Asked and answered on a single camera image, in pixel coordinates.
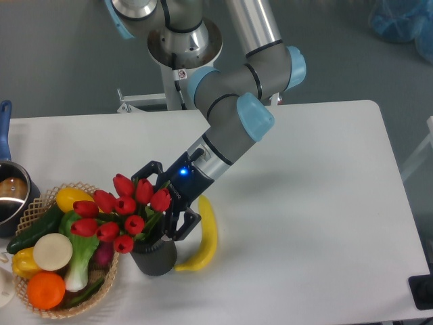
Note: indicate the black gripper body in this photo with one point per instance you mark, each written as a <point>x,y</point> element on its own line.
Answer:
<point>184,180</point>

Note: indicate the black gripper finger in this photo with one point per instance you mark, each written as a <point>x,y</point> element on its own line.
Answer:
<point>177,225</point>
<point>151,168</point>

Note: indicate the red tulip bouquet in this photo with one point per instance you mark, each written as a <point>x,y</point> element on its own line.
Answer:
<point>132,217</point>

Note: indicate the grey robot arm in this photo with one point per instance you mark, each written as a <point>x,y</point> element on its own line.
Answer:
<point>232,133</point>

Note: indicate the dark ribbed vase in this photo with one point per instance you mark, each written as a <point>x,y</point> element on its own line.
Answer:
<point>156,259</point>

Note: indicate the yellow banana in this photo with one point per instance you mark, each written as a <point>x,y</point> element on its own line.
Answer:
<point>209,242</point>

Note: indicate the purple red onion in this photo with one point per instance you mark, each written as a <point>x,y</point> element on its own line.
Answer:
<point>104,254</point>

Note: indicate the woven wicker basket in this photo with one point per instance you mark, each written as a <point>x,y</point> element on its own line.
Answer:
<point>35,210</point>

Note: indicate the dark green cucumber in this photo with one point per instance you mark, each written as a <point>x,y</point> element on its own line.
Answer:
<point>46,224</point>

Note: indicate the green bok choy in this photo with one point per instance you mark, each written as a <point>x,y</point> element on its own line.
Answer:
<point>79,257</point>

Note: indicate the white round bun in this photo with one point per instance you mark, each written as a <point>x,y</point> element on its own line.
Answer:
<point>52,252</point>

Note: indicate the green chili pepper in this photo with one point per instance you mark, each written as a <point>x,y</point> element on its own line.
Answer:
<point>84,296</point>

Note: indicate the orange fruit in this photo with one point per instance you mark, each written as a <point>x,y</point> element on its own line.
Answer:
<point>46,290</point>

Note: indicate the yellow bell pepper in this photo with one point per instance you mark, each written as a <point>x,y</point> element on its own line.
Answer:
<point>24,265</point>

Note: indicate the black device at edge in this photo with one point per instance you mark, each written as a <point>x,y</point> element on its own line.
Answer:
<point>421,290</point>

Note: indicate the blue plastic bag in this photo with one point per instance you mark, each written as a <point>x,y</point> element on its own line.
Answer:
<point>404,22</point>

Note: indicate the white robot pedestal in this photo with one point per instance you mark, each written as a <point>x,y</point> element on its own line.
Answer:
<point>185,44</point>

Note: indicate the blue handled saucepan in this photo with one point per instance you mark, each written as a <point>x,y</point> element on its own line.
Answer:
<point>17,188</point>

